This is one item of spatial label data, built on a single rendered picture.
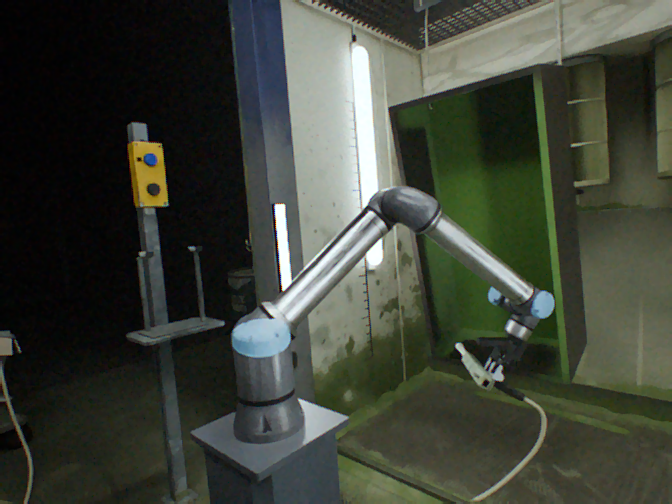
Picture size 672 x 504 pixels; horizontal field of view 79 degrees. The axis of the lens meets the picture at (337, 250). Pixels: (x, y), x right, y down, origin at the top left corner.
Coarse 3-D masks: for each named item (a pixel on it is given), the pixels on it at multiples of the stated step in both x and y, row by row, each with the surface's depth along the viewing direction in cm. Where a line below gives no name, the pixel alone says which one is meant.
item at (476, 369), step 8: (464, 352) 180; (464, 360) 171; (472, 360) 163; (472, 368) 158; (480, 368) 153; (480, 376) 147; (488, 376) 147; (480, 384) 146; (488, 384) 145; (496, 384) 155; (504, 384) 155; (504, 392) 155; (512, 392) 155; (520, 392) 156; (520, 400) 155
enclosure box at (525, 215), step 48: (432, 96) 160; (480, 96) 182; (528, 96) 170; (432, 144) 202; (480, 144) 189; (528, 144) 176; (432, 192) 202; (480, 192) 196; (528, 192) 182; (432, 240) 202; (480, 240) 203; (528, 240) 188; (576, 240) 171; (432, 288) 201; (480, 288) 211; (576, 288) 171; (432, 336) 196; (480, 336) 212; (576, 336) 170
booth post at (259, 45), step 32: (256, 0) 187; (256, 32) 187; (256, 64) 187; (256, 96) 190; (256, 128) 192; (288, 128) 201; (256, 160) 195; (288, 160) 200; (256, 192) 198; (288, 192) 200; (256, 224) 200; (288, 224) 200; (256, 256) 203; (256, 288) 206
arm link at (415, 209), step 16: (400, 192) 123; (416, 192) 122; (384, 208) 127; (400, 208) 122; (416, 208) 120; (432, 208) 120; (416, 224) 121; (432, 224) 121; (448, 224) 123; (448, 240) 124; (464, 240) 125; (464, 256) 127; (480, 256) 127; (496, 256) 131; (480, 272) 129; (496, 272) 129; (512, 272) 131; (496, 288) 133; (512, 288) 131; (528, 288) 133; (512, 304) 142; (528, 304) 133; (544, 304) 133
